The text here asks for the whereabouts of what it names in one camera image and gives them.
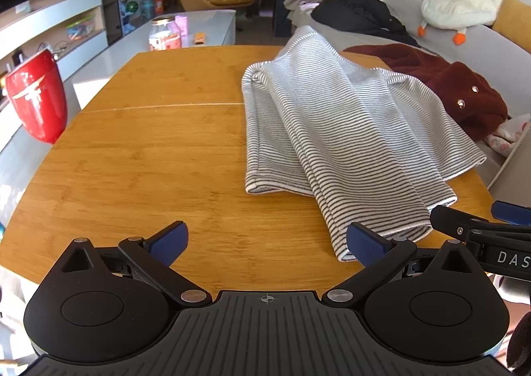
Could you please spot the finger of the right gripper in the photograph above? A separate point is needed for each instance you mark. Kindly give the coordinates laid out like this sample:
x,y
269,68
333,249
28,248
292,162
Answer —
x,y
511,213
454,223

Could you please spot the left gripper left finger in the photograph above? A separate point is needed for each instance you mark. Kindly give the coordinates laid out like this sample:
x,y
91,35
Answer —
x,y
150,261

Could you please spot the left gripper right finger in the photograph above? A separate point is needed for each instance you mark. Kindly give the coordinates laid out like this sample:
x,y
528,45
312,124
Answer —
x,y
382,259

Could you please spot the striped grey white sweater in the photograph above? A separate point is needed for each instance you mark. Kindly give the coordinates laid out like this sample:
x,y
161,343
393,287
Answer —
x,y
370,145

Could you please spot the floral white cloth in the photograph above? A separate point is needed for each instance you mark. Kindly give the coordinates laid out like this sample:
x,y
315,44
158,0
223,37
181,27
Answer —
x,y
506,136

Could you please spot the dark red fleece jacket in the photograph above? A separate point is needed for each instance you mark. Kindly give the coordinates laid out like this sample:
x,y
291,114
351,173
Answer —
x,y
468,98

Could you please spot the white plush goose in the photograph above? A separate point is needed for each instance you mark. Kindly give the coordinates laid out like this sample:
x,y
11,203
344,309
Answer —
x,y
457,15

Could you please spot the glass candy jar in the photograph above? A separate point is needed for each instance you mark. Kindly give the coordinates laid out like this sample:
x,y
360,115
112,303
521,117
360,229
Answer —
x,y
164,35

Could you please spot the orange small packet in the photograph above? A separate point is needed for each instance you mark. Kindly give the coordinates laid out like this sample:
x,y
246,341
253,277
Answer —
x,y
199,39

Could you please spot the black jacket on sofa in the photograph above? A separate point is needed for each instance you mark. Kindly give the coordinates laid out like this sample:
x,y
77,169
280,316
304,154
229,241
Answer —
x,y
365,17

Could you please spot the white coffee table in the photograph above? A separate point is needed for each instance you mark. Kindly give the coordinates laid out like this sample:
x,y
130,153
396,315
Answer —
x,y
218,26

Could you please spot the plastic box with toys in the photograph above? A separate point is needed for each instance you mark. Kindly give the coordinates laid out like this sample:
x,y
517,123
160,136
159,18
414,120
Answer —
x,y
81,28

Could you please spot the white tv shelf unit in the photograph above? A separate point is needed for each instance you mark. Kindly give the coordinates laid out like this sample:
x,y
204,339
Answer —
x,y
46,26

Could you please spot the blue water bottle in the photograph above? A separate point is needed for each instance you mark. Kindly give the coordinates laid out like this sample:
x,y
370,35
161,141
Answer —
x,y
147,9

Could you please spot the green ball toy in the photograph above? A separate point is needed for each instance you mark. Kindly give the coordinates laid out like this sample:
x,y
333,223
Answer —
x,y
132,7

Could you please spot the orange container on floor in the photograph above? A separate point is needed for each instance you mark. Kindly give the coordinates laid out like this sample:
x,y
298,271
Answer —
x,y
158,7

